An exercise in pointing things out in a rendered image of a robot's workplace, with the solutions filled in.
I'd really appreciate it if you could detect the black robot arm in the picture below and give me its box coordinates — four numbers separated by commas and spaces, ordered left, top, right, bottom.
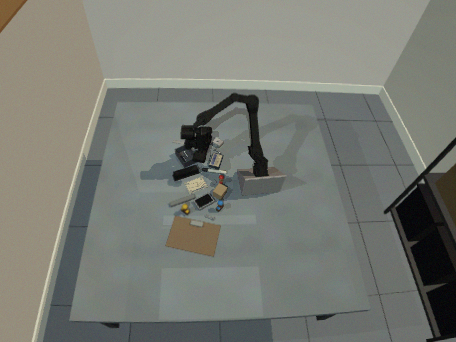
180, 93, 269, 177

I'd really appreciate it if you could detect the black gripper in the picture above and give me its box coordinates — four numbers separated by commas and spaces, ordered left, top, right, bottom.
192, 138, 209, 163

